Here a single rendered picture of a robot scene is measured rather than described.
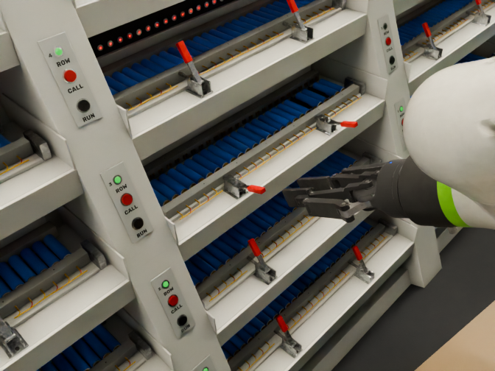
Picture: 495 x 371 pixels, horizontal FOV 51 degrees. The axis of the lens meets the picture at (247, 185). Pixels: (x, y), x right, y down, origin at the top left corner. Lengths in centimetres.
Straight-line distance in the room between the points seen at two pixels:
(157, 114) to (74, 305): 32
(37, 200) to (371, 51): 77
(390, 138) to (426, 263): 39
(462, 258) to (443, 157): 114
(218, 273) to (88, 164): 38
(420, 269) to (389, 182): 81
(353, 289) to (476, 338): 52
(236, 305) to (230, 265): 8
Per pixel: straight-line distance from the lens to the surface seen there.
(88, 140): 76
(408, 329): 138
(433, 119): 45
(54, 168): 77
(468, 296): 145
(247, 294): 102
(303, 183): 83
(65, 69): 75
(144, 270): 84
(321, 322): 120
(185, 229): 89
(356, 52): 122
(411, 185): 62
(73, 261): 85
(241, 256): 105
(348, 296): 125
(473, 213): 59
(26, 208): 75
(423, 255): 145
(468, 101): 44
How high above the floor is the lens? 93
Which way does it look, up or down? 24 degrees down
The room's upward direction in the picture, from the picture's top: 19 degrees counter-clockwise
